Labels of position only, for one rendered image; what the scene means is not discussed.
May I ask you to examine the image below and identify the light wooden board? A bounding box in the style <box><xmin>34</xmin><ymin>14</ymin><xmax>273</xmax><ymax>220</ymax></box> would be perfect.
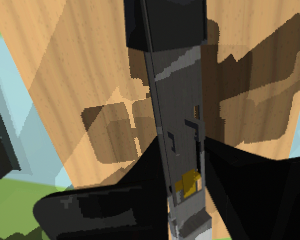
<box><xmin>0</xmin><ymin>0</ymin><xmax>300</xmax><ymax>189</ymax></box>

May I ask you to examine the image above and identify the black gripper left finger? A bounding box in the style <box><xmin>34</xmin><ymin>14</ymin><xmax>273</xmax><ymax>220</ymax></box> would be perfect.
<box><xmin>33</xmin><ymin>136</ymin><xmax>169</xmax><ymax>240</ymax></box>

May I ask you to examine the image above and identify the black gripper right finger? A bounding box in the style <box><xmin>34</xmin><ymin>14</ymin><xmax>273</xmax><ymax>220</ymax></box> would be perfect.
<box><xmin>204</xmin><ymin>136</ymin><xmax>300</xmax><ymax>240</ymax></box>

